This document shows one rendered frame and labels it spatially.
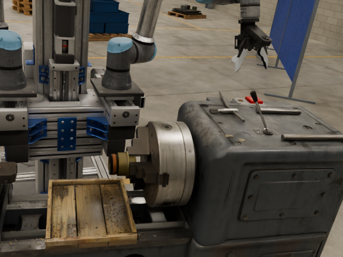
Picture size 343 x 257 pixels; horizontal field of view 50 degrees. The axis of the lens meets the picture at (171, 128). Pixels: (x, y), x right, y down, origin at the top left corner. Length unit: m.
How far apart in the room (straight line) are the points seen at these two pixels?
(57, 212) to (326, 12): 12.37
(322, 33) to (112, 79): 11.77
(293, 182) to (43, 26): 1.31
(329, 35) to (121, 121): 11.69
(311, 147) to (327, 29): 11.89
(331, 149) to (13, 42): 1.32
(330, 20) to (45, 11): 11.79
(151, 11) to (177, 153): 0.82
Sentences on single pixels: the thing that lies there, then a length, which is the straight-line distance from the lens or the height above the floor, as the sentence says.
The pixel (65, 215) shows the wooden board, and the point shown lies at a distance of 1.42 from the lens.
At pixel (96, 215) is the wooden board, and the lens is 1.43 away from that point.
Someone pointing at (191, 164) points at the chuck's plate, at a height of 1.16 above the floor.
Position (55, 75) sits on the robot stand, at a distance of 1.87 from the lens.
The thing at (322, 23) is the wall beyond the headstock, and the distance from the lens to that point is 13.32.
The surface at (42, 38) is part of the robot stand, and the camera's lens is 1.93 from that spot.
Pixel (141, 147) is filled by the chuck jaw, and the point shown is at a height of 1.14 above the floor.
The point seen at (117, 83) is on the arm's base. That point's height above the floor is 1.20.
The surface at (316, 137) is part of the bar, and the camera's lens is 1.41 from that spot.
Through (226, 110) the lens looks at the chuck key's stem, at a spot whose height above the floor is 1.27.
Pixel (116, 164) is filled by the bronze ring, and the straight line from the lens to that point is 1.31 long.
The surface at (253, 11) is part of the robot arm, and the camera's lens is 1.49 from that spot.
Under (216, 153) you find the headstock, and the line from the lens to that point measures 1.20.
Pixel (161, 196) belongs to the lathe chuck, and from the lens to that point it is 1.27.
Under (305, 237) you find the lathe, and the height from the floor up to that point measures 0.86.
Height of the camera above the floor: 1.77
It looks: 24 degrees down
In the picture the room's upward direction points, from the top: 9 degrees clockwise
